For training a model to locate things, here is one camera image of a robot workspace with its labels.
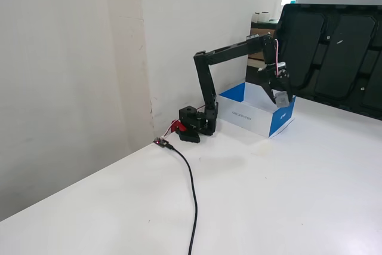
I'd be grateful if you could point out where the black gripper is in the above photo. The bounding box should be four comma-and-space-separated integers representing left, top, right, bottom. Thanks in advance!
257, 61, 294, 106

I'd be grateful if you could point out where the gray block with cutouts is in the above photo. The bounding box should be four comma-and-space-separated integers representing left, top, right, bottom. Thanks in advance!
273, 90, 292, 108

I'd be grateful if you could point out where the blue white ASUS box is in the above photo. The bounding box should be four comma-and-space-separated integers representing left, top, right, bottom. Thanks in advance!
217, 81, 297, 139

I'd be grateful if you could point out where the large black plastic tray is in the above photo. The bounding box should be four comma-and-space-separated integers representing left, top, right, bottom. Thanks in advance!
262, 3, 382, 120

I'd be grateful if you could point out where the red clamp lever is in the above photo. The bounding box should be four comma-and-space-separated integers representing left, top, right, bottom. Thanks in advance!
169, 119, 189, 134

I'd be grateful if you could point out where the small circuit board red LED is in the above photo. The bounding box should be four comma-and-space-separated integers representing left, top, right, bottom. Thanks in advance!
152, 137, 170, 149

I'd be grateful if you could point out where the white gripper servo wire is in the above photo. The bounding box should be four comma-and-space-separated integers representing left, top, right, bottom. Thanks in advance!
274, 38, 284, 78

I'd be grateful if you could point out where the thick black cable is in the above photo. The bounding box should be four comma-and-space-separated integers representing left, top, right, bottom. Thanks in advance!
167, 143, 199, 255

